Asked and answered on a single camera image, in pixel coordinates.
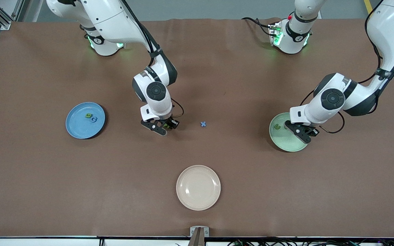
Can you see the white table edge strip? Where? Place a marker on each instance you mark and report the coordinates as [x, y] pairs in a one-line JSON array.
[[46, 242]]

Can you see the blue plate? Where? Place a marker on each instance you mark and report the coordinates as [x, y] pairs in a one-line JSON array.
[[79, 126]]

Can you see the aluminium post with bracket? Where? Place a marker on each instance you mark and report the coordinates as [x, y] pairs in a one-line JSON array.
[[199, 235]]

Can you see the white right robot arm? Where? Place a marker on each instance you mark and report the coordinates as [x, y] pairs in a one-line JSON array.
[[115, 20]]

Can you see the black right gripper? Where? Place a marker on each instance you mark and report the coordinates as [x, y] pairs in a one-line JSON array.
[[167, 121]]

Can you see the beige plate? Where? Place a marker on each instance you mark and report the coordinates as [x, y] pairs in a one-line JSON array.
[[198, 188]]

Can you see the green plate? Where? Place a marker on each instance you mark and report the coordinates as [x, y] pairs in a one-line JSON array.
[[286, 141]]

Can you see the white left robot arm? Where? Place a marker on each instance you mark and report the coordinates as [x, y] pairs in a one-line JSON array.
[[388, 27]]

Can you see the brown table cover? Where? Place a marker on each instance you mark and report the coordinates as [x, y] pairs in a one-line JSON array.
[[197, 61]]

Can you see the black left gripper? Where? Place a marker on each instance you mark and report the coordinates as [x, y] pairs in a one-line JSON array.
[[314, 130]]

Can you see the blue letter x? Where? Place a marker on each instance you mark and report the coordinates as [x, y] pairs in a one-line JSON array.
[[203, 124]]

